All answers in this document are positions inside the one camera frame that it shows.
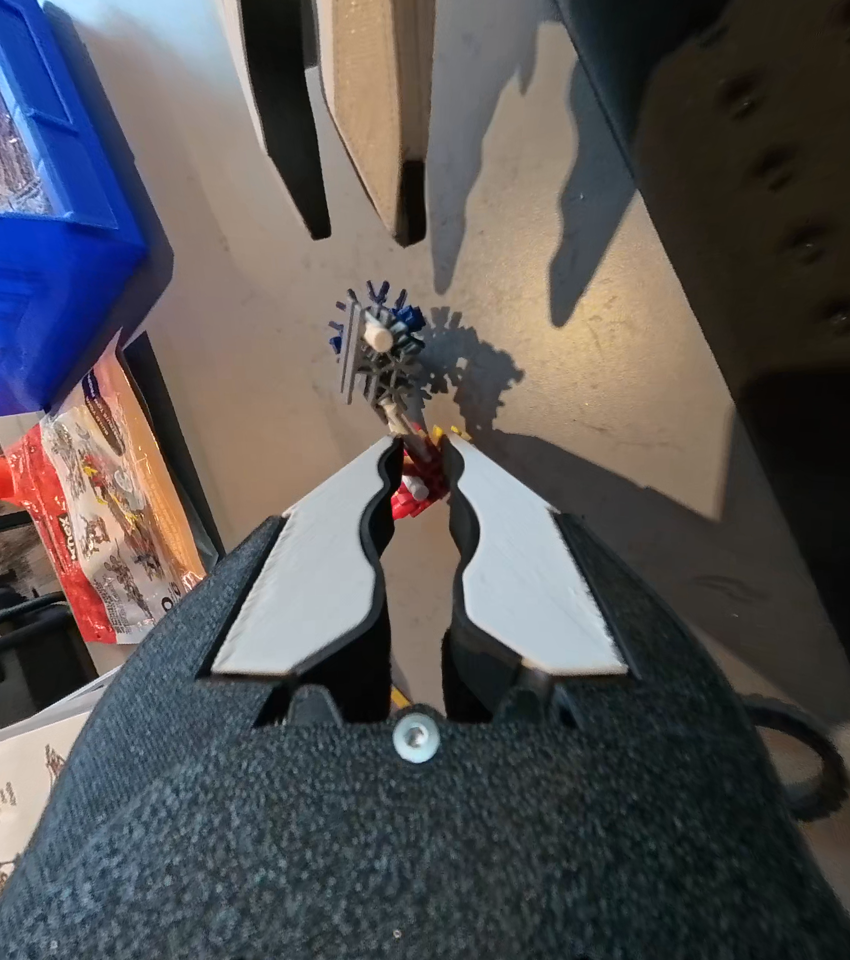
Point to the black perforated board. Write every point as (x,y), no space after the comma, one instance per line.
(769,225)

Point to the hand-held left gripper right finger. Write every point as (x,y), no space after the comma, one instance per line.
(537,592)

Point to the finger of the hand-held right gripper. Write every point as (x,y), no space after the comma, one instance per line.
(282,112)
(372,90)

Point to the black toy tire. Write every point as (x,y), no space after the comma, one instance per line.
(833,765)

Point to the blue plastic bin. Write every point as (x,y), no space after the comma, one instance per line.
(20,300)

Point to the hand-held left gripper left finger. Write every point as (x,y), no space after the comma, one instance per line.
(297,592)

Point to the grey and red toy model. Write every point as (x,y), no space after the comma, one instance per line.
(395,375)

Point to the long yellow toy rod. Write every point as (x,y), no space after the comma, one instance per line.
(402,701)

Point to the printed toy set bag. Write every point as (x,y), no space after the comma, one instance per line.
(110,510)

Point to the blue snowflake toy connector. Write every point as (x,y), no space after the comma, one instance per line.
(404,315)

